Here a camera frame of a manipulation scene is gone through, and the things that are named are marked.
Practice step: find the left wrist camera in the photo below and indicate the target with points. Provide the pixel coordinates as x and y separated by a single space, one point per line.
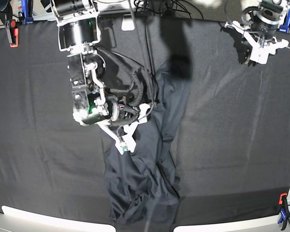
259 55

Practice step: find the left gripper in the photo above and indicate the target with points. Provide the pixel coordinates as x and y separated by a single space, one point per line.
261 36

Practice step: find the dark navy t-shirt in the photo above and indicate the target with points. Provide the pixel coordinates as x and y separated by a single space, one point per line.
142 185

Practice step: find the black table cloth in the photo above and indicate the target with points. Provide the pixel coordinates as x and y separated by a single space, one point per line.
231 150

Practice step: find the orange blue clamp near right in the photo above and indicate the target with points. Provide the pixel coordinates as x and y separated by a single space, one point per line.
284 211

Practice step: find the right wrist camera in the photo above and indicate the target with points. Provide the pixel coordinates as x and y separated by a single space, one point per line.
125 143

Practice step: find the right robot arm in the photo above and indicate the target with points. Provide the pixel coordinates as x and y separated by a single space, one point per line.
79 35

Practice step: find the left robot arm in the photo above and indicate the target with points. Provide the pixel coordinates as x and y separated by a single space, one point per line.
271 13

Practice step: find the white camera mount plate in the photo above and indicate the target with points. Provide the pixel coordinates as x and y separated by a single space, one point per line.
127 23

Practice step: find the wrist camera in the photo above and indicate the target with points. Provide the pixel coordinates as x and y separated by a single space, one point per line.
259 55
125 143

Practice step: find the orange clamp far left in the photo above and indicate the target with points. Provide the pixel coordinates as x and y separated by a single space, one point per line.
12 33

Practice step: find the blue clamp top left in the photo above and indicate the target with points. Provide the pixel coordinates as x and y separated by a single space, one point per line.
25 11

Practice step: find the blue clamp top right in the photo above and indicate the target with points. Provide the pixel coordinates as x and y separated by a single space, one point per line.
286 26

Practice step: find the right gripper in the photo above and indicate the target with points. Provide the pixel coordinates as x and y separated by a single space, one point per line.
115 112

